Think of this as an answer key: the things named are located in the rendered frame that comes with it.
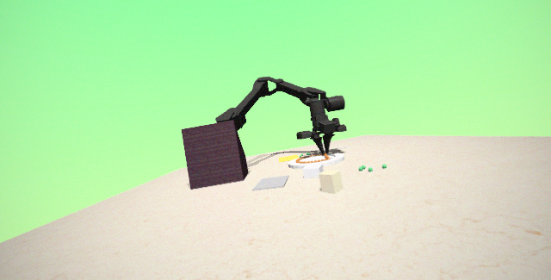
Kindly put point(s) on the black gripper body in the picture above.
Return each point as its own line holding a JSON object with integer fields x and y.
{"x": 313, "y": 134}

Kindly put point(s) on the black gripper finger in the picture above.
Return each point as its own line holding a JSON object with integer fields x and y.
{"x": 318, "y": 142}
{"x": 327, "y": 141}

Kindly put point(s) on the beige cube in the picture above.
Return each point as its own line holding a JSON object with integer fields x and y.
{"x": 330, "y": 181}

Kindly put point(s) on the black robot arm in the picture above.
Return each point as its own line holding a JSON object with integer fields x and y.
{"x": 308, "y": 96}

